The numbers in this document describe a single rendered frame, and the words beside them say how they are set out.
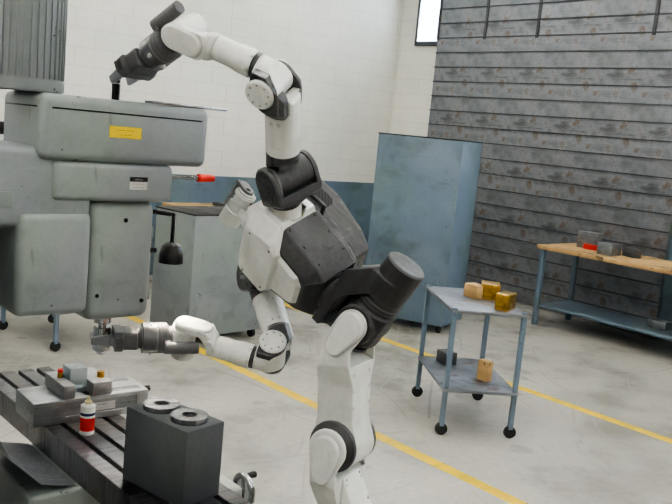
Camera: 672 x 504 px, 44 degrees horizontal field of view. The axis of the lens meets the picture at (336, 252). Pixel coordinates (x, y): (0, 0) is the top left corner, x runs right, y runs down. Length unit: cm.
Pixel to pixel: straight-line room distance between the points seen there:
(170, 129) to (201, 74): 786
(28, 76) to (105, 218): 40
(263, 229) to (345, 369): 43
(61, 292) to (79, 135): 40
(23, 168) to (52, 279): 28
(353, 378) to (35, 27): 119
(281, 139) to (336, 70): 928
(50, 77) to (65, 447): 98
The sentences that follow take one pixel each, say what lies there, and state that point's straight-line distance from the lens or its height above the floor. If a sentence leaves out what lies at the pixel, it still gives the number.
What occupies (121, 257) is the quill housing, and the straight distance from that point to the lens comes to 227.
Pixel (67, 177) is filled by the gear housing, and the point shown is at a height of 169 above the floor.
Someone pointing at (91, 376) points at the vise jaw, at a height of 108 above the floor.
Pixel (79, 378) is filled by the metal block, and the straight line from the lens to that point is 257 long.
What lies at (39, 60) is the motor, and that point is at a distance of 215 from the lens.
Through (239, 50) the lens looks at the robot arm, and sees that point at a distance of 207.
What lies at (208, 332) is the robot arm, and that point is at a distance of 238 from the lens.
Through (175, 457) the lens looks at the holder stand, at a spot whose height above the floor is 108.
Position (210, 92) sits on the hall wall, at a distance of 1018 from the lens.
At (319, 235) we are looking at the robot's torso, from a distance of 226.
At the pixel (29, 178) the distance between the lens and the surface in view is 213.
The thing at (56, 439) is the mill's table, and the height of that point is 96.
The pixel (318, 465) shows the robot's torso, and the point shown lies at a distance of 232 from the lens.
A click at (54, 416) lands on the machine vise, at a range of 253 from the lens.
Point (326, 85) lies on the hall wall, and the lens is 1126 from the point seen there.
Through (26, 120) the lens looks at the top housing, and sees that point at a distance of 219.
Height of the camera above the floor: 186
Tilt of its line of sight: 8 degrees down
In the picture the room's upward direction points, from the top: 6 degrees clockwise
